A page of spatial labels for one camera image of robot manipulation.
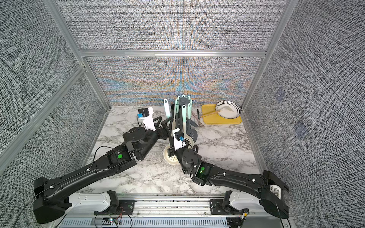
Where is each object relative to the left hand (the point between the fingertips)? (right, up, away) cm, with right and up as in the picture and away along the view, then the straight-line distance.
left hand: (171, 117), depth 61 cm
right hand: (-1, -7, +7) cm, 9 cm away
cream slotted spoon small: (0, -21, +8) cm, 22 cm away
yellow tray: (+31, 0, +50) cm, 59 cm away
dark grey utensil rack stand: (+4, +1, +13) cm, 13 cm away
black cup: (-2, +9, +48) cm, 49 cm away
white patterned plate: (+47, +11, +57) cm, 75 cm away
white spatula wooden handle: (+39, +8, +53) cm, 66 cm away
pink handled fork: (+18, -3, +49) cm, 52 cm away
